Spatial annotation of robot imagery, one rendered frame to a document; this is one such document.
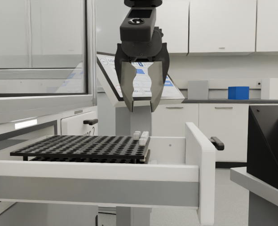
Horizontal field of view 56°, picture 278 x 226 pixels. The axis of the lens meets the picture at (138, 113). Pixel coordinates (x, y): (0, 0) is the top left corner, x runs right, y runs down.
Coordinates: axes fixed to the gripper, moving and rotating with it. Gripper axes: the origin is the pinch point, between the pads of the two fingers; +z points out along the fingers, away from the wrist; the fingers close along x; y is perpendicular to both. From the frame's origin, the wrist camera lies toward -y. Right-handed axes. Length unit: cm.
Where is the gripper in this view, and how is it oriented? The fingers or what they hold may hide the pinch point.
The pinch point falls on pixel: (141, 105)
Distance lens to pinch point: 47.6
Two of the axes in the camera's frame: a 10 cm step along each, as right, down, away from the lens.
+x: -10.0, -0.1, 1.0
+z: 0.0, 10.0, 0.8
